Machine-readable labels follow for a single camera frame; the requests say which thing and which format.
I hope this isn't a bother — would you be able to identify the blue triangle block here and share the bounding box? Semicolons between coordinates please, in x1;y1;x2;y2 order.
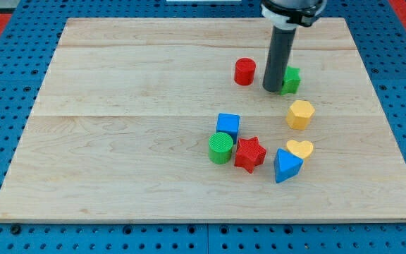
273;148;304;183

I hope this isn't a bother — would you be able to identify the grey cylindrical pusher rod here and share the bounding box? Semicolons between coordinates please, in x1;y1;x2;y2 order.
262;27;296;92

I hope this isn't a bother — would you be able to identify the light wooden board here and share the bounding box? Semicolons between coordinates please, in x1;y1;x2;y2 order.
0;18;406;224

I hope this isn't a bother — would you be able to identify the green star block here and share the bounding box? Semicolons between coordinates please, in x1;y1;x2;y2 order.
280;66;301;95

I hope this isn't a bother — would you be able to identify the green cylinder block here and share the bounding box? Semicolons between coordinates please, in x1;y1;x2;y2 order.
208;132;233;164

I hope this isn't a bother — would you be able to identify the yellow heart block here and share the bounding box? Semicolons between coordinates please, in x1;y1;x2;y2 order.
286;140;314;161

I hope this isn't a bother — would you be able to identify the red star block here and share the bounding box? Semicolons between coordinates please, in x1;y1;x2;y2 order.
234;137;266;174

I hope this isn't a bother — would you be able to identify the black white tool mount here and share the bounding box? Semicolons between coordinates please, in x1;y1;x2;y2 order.
261;0;327;30

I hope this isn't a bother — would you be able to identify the red cylinder block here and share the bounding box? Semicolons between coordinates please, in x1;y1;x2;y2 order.
234;57;256;85

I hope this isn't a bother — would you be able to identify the yellow hexagon block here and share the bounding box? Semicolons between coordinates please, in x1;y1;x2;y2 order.
285;100;315;131

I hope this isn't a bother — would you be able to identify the blue cube block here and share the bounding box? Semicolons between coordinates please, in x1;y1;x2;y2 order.
216;113;240;144

